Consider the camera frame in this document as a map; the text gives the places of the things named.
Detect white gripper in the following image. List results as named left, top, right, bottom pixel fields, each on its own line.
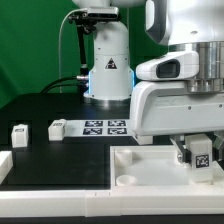
left=130, top=51, right=224, bottom=163

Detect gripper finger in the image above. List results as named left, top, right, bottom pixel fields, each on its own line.
left=213, top=131, right=224, bottom=161

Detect white square tabletop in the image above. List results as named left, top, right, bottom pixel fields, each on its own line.
left=109, top=144, right=224, bottom=192

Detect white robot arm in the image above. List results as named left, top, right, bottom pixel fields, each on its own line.
left=73, top=0, right=224, bottom=159

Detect white fiducial marker sheet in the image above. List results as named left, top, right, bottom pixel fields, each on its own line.
left=65, top=119, right=133, bottom=137

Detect white U-shaped fence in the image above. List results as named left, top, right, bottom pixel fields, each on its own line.
left=0, top=150, right=224, bottom=218

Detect black cables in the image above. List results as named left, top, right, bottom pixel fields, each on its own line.
left=39, top=75, right=87, bottom=94

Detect black camera on stand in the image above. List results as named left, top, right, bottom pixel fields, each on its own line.
left=69, top=7, right=120, bottom=35

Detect grey cable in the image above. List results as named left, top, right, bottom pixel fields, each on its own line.
left=57, top=9, right=87, bottom=94

